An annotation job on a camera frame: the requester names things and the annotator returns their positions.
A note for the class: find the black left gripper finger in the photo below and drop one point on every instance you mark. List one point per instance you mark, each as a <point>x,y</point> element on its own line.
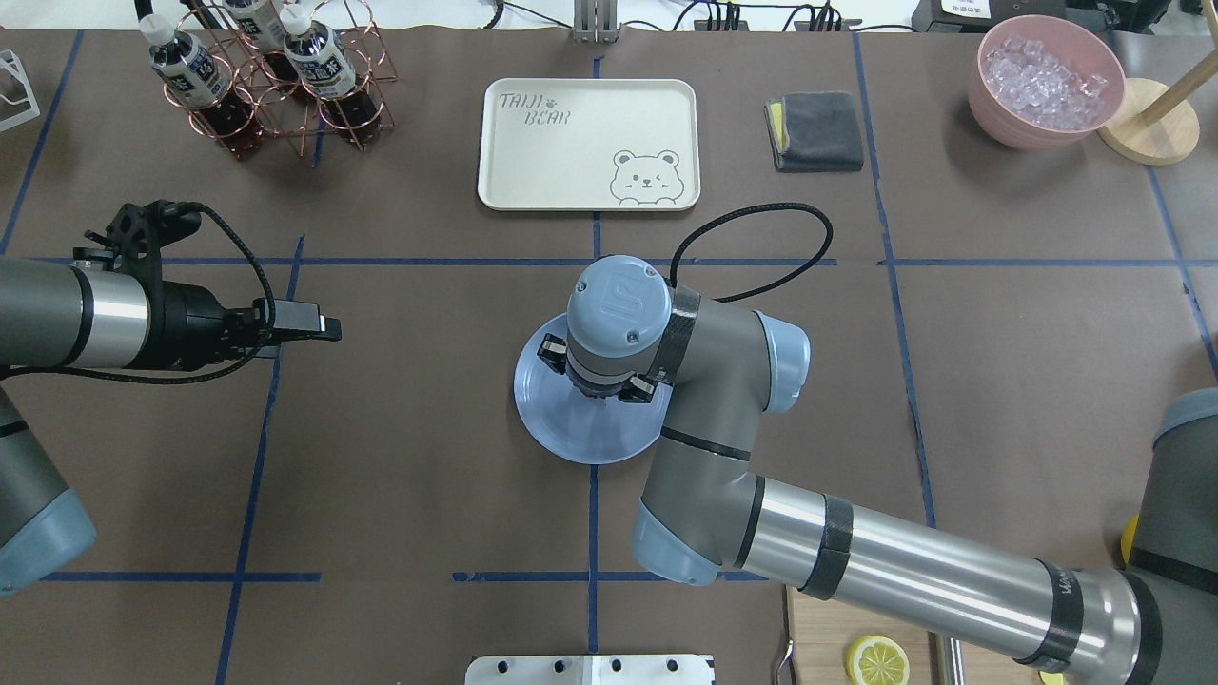
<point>301,320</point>

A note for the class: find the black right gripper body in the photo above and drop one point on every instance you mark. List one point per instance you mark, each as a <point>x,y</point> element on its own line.
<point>551,355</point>

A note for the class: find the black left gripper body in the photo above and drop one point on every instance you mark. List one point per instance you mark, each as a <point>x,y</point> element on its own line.
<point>186,323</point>

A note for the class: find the blue round plate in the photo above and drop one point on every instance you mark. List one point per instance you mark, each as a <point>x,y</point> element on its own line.
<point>576,427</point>

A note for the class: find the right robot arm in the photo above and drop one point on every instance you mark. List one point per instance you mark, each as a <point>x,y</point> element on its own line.
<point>627,332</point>

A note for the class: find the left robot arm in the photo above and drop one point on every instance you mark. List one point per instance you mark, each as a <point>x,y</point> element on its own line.
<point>72,323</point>

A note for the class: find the tea bottle white cap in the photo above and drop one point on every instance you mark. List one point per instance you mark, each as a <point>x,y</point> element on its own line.
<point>202,85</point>

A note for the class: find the cream bear serving tray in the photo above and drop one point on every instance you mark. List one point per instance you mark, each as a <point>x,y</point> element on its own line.
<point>569,144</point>

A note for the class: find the wooden cutting board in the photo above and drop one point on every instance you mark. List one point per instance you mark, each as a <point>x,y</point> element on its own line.
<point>823,631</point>

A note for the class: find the grey and yellow cloth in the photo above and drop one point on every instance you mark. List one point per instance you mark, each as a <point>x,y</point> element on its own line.
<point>814,132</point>

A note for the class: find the lemon half slice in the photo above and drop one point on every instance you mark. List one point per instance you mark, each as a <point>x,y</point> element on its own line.
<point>876,659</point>

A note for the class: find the steel muddler black tip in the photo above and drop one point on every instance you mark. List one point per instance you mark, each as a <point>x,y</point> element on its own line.
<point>949,660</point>

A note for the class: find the pink bowl of ice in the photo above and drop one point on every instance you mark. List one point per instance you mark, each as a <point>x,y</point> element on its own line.
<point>1041,82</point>

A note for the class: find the whole yellow lemon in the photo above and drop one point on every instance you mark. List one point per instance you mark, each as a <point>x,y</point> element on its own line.
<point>1126,541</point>

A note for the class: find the wooden cup stand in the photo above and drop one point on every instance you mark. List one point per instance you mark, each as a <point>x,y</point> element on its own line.
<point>1155,125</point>

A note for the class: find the copper wire bottle rack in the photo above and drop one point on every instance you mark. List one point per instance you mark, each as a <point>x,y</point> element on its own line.
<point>282,117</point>

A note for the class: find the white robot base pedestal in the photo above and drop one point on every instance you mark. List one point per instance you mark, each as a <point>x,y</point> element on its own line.
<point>593,669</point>

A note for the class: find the white wire rack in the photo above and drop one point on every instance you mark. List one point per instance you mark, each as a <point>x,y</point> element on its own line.
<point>18,100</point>

